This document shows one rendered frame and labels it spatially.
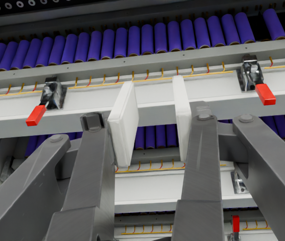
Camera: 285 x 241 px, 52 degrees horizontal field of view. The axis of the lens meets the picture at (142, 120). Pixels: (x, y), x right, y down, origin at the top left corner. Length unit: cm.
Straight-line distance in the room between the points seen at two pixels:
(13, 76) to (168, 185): 31
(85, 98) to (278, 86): 26
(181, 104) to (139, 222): 55
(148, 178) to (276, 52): 30
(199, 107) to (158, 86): 24
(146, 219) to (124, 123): 54
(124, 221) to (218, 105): 40
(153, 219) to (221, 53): 42
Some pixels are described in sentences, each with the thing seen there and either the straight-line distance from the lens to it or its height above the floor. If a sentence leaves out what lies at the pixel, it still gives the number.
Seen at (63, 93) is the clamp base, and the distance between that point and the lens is 43.
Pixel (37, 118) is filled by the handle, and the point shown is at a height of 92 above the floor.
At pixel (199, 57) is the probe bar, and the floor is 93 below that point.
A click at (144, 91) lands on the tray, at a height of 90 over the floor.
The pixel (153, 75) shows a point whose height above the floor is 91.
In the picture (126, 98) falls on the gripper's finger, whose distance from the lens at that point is 18.
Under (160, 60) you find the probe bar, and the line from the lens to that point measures 40.
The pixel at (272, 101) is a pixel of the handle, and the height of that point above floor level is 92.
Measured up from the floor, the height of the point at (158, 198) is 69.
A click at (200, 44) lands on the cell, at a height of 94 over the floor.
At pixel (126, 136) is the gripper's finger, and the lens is 16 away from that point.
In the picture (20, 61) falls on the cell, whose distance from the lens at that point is 50.
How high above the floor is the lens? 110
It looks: 36 degrees down
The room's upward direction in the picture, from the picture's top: 10 degrees counter-clockwise
